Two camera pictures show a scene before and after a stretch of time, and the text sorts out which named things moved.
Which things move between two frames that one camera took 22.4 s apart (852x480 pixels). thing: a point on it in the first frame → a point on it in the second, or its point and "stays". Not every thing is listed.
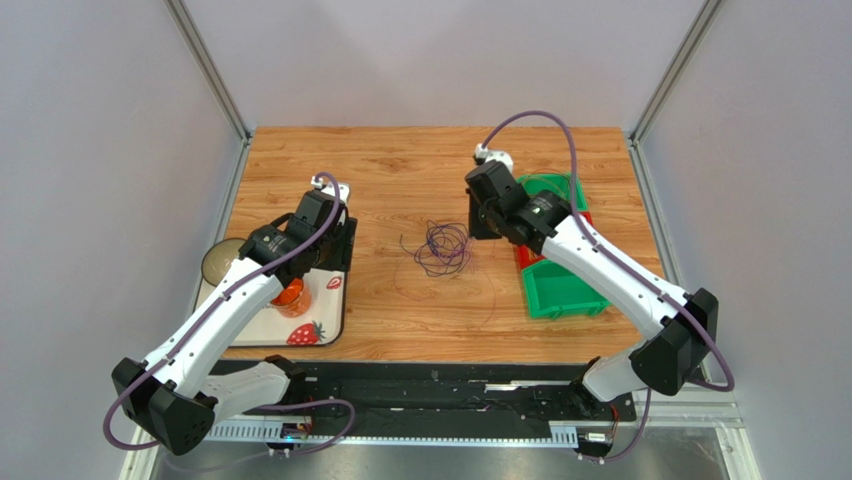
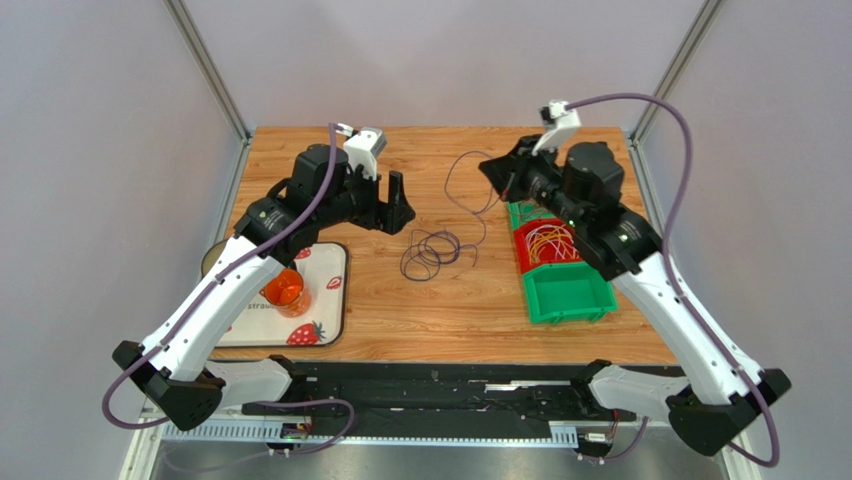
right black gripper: x=476 y=216 → x=509 y=171
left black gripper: x=341 y=260 → x=392 y=216
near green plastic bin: x=552 y=293 stays
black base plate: x=442 y=400 stays
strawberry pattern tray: x=325 y=325 stays
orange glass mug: x=294 y=300 stays
